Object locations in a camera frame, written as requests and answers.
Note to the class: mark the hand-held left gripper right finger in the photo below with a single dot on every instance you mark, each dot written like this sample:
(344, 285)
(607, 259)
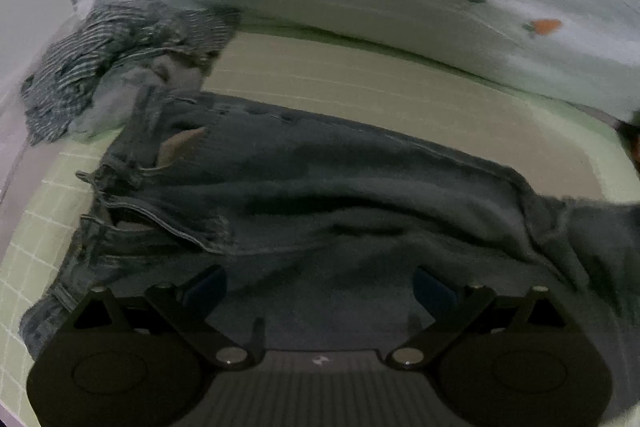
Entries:
(434, 292)

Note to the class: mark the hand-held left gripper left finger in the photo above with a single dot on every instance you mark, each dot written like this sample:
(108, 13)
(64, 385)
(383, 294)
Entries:
(206, 289)

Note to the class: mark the blue denim jeans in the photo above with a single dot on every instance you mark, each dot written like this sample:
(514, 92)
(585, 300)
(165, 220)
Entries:
(350, 187)

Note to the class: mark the grey cloth garment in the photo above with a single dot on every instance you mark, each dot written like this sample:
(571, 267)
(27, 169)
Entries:
(135, 92)

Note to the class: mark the striped plaid shirt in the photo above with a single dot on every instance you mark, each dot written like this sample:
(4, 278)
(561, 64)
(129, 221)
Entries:
(100, 57)

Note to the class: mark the white bedside panel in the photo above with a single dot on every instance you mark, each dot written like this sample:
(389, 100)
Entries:
(20, 32)

